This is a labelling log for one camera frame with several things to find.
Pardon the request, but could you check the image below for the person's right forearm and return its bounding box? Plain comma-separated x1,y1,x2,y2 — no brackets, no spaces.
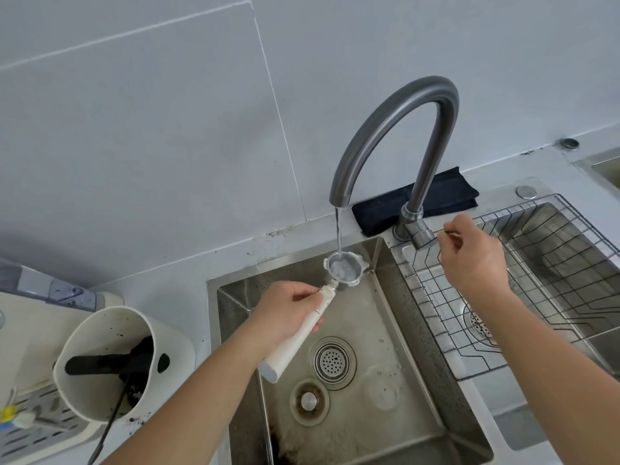
472,285,620,465

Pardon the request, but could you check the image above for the person's right hand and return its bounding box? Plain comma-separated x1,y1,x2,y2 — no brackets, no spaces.
437,213,512,301

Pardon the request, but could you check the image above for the grey curved faucet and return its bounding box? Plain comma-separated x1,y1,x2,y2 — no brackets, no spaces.
329,76,460,251

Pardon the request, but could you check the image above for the dark folded cloth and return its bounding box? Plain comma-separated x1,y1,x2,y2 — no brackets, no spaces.
351,167,481,238

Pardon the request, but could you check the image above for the cream handled portafilter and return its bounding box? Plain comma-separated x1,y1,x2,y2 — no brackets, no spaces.
257,251,373,384

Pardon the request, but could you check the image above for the white knock box bucket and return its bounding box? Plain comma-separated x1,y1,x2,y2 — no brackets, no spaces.
52,305,197,424

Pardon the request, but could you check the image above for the steel wire dish rack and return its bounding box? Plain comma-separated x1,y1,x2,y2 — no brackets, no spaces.
402,193,620,382

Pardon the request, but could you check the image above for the round steel drain strainer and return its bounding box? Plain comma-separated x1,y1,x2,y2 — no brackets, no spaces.
462,302,500,347
307,336,358,391

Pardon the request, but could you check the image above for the small steel sink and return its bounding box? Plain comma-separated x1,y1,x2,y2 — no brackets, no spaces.
573,147,620,192

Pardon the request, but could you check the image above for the stainless steel double sink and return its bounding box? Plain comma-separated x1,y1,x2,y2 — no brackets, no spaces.
207,178,620,465

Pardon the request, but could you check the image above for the person's left forearm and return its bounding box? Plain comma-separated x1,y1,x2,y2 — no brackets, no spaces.
101,329,287,465

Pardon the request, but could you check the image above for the round cream sink plug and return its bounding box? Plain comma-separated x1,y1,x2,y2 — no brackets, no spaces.
289,378,331,428

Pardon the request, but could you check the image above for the person's left hand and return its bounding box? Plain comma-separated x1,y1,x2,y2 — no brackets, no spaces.
244,280,326,357

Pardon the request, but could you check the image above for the cream espresso machine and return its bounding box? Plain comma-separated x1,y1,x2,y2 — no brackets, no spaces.
0,256,125,465

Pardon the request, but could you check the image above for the black long spoon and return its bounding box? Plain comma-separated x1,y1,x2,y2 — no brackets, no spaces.
87,377,129,465

